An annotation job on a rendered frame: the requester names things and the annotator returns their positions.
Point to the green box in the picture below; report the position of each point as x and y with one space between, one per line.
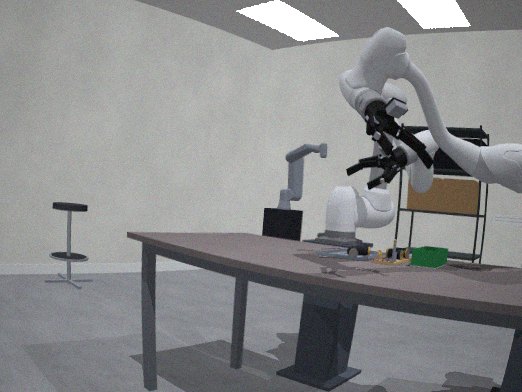
429 259

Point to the yellow battery holder board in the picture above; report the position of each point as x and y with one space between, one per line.
394 261

